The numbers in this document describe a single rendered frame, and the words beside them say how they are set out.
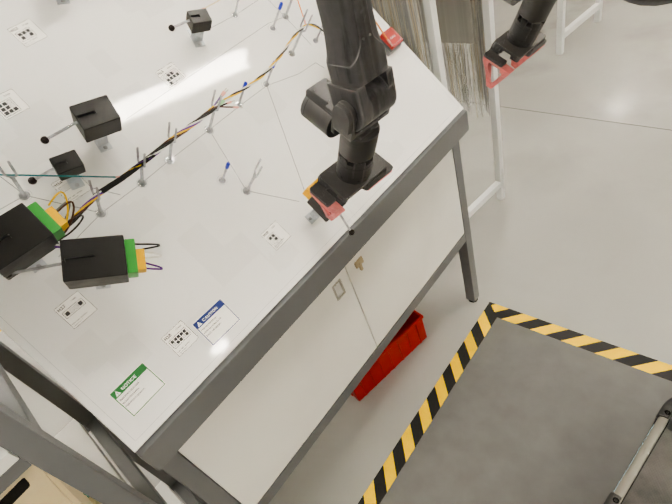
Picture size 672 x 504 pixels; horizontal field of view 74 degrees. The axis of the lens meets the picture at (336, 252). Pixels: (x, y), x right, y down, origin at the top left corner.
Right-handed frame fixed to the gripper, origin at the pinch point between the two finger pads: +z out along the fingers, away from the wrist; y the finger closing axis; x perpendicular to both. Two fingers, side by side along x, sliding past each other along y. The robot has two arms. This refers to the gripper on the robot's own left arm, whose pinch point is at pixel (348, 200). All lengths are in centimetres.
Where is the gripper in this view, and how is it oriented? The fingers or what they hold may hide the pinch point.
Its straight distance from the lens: 82.6
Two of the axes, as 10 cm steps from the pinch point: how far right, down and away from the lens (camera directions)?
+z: -0.7, 4.5, 8.9
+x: 7.1, 6.5, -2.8
